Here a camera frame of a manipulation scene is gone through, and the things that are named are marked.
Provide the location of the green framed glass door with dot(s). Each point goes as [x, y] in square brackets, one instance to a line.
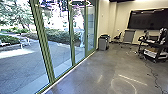
[91, 33]

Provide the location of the green hedge bush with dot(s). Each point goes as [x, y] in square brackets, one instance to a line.
[61, 36]

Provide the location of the green framed glass window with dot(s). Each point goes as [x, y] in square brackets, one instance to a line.
[60, 50]
[80, 43]
[20, 66]

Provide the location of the large black wall screen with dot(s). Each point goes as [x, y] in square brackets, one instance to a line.
[148, 19]

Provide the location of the black visitor chair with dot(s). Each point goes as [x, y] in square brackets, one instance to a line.
[118, 37]

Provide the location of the leafy tree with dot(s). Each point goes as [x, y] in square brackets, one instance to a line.
[15, 13]

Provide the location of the pale outdoor bench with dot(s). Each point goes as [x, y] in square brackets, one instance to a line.
[25, 40]

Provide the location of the black wheeled cart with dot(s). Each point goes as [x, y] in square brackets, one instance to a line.
[155, 50]

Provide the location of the grey trash bin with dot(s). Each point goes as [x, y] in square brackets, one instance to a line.
[102, 43]
[107, 37]

